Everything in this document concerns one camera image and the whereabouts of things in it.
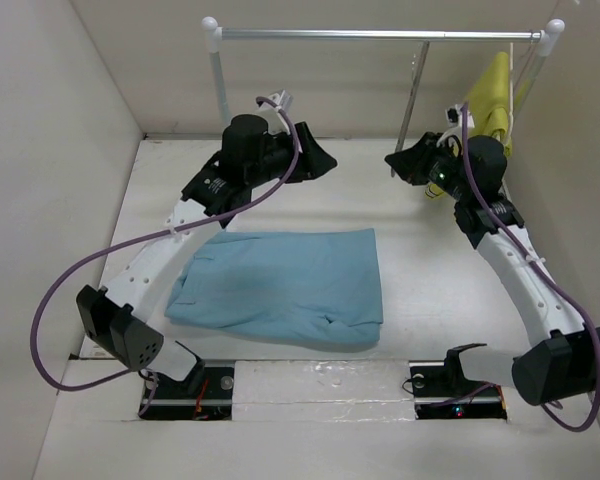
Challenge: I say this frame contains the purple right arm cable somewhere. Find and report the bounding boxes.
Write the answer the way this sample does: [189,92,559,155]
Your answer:
[429,102,600,432]

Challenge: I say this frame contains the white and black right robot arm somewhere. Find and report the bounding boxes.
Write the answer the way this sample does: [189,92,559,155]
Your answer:
[385,132,600,405]

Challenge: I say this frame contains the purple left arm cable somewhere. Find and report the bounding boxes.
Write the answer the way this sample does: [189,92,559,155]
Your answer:
[29,95,301,416]

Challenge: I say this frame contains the silver and white clothes rack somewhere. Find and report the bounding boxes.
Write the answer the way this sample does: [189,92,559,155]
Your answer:
[201,17,564,138]

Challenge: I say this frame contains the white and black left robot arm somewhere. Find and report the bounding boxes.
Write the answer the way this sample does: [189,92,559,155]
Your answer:
[76,112,337,397]

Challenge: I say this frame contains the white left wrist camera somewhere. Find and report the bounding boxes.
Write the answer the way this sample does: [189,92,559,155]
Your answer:
[256,89,293,116]

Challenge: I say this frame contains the silver metal hanger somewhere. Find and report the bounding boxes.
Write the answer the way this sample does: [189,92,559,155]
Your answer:
[394,41,430,153]

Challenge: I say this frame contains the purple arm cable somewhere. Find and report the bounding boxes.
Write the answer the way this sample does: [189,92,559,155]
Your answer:
[29,95,301,416]
[429,102,600,432]

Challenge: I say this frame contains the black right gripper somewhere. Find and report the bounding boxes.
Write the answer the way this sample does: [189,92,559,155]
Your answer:
[384,131,473,202]

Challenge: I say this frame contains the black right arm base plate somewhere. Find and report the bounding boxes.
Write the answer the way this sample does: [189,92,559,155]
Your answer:
[402,360,507,420]

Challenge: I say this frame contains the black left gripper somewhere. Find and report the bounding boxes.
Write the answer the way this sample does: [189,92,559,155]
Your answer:
[247,123,336,189]

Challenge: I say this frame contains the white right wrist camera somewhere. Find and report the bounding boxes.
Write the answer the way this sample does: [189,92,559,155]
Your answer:
[445,104,475,131]

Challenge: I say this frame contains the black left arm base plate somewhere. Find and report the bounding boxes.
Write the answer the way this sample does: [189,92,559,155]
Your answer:
[139,362,235,422]

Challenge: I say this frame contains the yellow-green garment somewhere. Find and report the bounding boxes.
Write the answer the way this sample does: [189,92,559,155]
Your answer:
[425,52,512,198]

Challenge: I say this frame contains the light blue trousers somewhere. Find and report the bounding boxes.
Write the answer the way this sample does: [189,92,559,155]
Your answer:
[164,229,384,349]

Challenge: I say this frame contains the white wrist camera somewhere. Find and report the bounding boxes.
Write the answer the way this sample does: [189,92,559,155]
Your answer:
[256,89,293,116]
[445,104,475,131]

